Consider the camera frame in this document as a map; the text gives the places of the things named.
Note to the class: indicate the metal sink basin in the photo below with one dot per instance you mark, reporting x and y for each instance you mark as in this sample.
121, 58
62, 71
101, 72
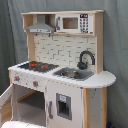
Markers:
74, 74

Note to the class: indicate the grey backdrop curtain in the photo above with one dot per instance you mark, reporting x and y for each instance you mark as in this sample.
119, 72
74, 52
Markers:
13, 47

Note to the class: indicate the grey range hood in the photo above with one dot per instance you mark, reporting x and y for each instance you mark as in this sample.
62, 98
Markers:
41, 26

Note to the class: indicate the grey ice dispenser panel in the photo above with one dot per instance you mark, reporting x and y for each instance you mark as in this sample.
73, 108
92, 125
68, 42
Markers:
63, 105

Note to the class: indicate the black toy faucet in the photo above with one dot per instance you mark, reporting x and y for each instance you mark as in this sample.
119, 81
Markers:
82, 64

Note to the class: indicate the oven knob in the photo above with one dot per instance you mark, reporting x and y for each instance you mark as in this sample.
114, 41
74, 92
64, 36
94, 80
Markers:
16, 78
35, 83

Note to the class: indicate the white oven door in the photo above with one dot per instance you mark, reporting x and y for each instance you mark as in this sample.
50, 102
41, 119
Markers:
6, 105

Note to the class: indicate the left oven knob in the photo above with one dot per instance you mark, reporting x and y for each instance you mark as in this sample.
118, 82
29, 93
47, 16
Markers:
16, 78

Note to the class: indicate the black stovetop red burners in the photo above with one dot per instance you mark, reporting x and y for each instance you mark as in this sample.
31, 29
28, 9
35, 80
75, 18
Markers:
38, 66

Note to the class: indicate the right oven knob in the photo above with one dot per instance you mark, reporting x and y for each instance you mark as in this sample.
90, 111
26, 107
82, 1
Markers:
35, 83

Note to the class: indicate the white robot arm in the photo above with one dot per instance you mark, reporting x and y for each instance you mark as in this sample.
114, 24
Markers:
16, 124

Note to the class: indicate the toy microwave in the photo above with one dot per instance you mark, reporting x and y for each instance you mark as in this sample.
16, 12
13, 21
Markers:
74, 23

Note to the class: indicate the grey fridge door handle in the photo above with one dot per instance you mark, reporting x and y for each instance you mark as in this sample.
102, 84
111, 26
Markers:
50, 110

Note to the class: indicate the wooden toy kitchen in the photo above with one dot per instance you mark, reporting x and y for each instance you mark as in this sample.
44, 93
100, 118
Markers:
88, 97

